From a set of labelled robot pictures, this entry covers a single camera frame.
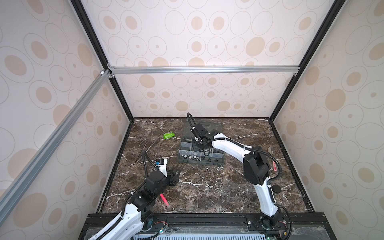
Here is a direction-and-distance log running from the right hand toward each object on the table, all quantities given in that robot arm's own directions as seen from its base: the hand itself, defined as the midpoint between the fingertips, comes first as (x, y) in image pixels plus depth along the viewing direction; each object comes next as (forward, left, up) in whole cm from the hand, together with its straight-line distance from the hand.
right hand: (196, 145), depth 95 cm
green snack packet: (+14, +20, -6) cm, 25 cm away
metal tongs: (+2, +36, -5) cm, 36 cm away
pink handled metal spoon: (-1, -50, -8) cm, 51 cm away
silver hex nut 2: (-12, -13, -7) cm, 19 cm away
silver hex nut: (-13, -7, -7) cm, 16 cm away
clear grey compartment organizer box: (-2, +6, -5) cm, 8 cm away
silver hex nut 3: (-12, -16, -7) cm, 21 cm away
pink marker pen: (-30, +18, -7) cm, 35 cm away
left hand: (-18, +8, +5) cm, 21 cm away
